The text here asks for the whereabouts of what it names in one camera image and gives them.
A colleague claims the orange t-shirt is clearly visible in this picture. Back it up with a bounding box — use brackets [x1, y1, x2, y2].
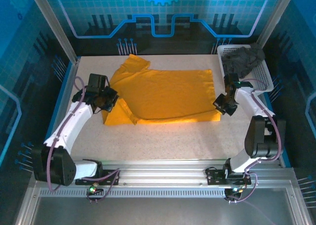
[101, 54, 221, 126]

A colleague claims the blue table edge trim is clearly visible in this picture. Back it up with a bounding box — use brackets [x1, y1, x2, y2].
[40, 59, 77, 168]

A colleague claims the white perforated plastic basket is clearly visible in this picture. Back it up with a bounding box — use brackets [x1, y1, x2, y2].
[216, 44, 274, 96]

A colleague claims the dark grey t-shirt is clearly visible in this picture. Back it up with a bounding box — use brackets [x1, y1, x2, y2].
[221, 42, 266, 79]

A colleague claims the small LED circuit board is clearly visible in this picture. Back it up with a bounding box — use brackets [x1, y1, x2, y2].
[86, 183, 104, 203]
[224, 187, 245, 203]

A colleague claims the aluminium frame post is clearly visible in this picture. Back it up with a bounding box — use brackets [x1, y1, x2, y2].
[27, 0, 81, 63]
[256, 0, 297, 47]

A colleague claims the aluminium mounting rail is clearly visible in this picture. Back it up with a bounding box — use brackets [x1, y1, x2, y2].
[71, 159, 284, 186]

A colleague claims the slotted grey cable duct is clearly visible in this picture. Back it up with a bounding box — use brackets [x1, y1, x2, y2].
[39, 187, 228, 198]

